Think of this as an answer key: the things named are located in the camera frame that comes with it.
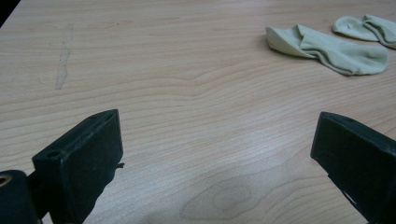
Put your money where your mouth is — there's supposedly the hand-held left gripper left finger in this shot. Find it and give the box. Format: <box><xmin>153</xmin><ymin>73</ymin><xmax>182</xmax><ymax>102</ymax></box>
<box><xmin>32</xmin><ymin>108</ymin><xmax>125</xmax><ymax>224</ymax></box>

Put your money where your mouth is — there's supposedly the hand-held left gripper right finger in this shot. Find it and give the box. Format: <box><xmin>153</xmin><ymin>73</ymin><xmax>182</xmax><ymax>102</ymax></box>
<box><xmin>310</xmin><ymin>111</ymin><xmax>396</xmax><ymax>224</ymax></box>

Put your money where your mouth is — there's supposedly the light green sock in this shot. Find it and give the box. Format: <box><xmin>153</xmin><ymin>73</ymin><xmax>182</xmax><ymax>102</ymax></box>
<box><xmin>264</xmin><ymin>23</ymin><xmax>389</xmax><ymax>77</ymax></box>
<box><xmin>332</xmin><ymin>13</ymin><xmax>396</xmax><ymax>50</ymax></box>

